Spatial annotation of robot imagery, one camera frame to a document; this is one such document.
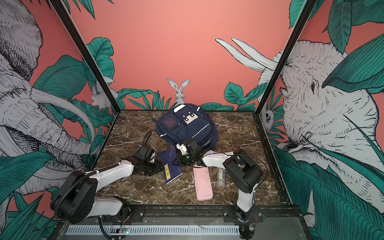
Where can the white perforated cable duct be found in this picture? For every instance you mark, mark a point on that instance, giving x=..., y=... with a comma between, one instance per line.
x=141, y=230

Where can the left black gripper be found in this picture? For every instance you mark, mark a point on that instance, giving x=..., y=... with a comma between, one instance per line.
x=158, y=168

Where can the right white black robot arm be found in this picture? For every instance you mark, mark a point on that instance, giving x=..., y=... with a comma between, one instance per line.
x=242, y=169

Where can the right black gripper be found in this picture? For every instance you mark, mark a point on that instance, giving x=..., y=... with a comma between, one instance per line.
x=180, y=157

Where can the black frame post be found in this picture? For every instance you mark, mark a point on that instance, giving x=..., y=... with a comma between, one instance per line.
x=71, y=28
x=302, y=19

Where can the right black frame post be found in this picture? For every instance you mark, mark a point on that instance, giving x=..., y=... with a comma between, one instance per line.
x=302, y=19

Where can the navy blue notebook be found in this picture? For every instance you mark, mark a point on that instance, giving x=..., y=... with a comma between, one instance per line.
x=168, y=159

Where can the navy blue student backpack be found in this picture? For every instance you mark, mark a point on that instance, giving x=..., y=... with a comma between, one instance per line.
x=187, y=121

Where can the pink pencil case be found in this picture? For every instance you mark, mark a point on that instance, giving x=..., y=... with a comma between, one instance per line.
x=203, y=183

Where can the left black frame post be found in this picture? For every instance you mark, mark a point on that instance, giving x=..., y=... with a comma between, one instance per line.
x=71, y=28

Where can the black front mounting rail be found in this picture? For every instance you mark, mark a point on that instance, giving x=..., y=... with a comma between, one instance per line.
x=137, y=213

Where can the clear plastic small case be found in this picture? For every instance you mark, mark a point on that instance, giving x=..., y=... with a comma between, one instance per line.
x=221, y=177

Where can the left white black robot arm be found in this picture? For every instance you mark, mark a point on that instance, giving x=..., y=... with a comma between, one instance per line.
x=77, y=198

